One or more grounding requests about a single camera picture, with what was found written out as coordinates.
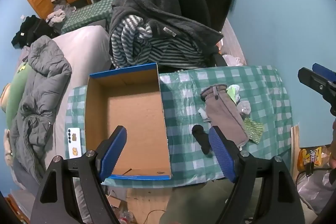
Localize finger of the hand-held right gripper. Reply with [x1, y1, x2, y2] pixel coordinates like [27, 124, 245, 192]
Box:
[298, 68, 336, 116]
[312, 63, 336, 83]

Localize grey striped fleece garment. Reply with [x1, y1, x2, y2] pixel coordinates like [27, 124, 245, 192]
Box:
[110, 14, 210, 69]

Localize black clothes pile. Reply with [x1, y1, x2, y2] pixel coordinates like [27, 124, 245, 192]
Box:
[11, 15, 59, 49]

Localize green checked tablecloth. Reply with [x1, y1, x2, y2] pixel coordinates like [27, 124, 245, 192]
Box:
[66, 65, 293, 188]

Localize dark grey fleece robe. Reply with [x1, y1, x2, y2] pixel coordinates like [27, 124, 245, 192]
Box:
[109, 0, 223, 68]

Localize orange snack bag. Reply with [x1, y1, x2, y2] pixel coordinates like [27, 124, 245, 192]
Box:
[297, 145, 331, 174]

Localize large white plastic bag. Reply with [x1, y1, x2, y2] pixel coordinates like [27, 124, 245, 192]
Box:
[297, 169, 336, 214]

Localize grey puffer jacket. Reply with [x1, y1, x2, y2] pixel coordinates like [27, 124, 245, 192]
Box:
[9, 35, 72, 182]

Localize grey clothes pile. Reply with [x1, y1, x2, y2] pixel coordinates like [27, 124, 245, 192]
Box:
[46, 2, 76, 26]

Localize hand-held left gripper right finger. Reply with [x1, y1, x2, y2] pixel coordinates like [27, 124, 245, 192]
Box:
[209, 126, 306, 224]

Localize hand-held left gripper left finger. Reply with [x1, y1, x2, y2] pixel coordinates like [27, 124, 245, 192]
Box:
[30, 126, 128, 224]

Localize green checked table cover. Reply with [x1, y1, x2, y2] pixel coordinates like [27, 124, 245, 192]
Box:
[61, 0, 117, 35]

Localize pale woodgrain panel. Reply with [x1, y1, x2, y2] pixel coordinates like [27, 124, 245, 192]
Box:
[220, 19, 247, 65]

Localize clear plastic bottle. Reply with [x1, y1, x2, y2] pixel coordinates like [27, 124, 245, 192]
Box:
[115, 210, 137, 224]

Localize white smartphone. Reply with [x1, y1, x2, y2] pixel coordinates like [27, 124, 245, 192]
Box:
[66, 127, 81, 160]

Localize green patterned sock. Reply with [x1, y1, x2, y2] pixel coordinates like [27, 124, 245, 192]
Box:
[243, 118, 264, 144]

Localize beige plush toy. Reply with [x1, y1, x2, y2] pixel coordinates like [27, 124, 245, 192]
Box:
[3, 130, 13, 164]

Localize grey-brown fleece sock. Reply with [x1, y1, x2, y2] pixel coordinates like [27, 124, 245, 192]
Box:
[200, 84, 250, 148]

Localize white bed duvet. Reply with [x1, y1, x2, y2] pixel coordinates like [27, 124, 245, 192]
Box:
[16, 25, 113, 214]

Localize black cable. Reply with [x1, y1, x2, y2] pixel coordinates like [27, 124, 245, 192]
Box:
[297, 161, 331, 185]

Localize black sock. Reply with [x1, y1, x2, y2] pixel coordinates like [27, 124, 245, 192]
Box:
[192, 124, 213, 155]

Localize small white plastic bag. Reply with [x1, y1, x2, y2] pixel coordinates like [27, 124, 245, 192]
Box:
[222, 54, 244, 67]

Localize wooden board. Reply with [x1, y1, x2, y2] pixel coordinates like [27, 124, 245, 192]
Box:
[291, 126, 300, 182]

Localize person's olive trousers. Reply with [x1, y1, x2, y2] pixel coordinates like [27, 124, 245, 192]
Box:
[159, 179, 263, 224]

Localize blue-rimmed cardboard box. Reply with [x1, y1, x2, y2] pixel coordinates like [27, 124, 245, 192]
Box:
[84, 63, 172, 182]

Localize black office chair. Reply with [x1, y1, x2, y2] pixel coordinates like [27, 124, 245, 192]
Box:
[176, 0, 227, 67]

